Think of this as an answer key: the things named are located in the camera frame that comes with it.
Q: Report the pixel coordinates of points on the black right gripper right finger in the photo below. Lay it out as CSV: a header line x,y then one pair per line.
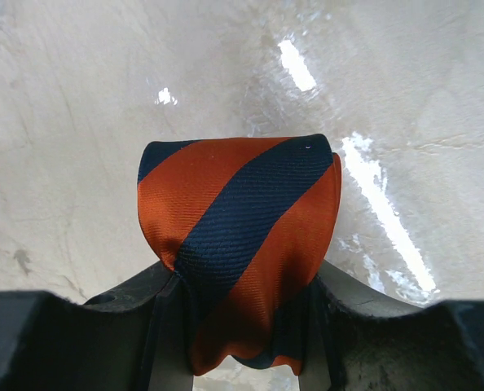
x,y
361,339

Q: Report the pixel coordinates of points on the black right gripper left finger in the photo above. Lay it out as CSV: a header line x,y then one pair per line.
x,y
130,337

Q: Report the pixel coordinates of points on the orange navy striped tie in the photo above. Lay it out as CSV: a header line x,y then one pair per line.
x,y
245,223

